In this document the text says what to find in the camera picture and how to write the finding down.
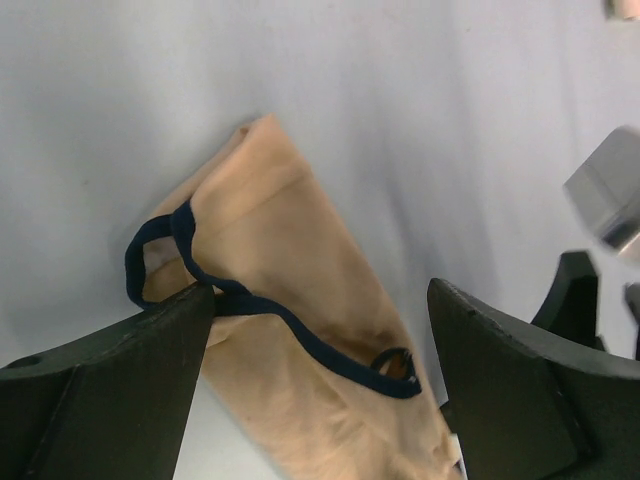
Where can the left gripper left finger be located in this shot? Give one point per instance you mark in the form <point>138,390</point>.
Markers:
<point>110,405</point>

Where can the beige navy-trimmed underwear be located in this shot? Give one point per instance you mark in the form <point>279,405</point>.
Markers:
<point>307,350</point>

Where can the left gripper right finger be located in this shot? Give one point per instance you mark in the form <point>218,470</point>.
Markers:
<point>528,404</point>

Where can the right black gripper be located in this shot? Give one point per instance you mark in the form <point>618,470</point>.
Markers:
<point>569,312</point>

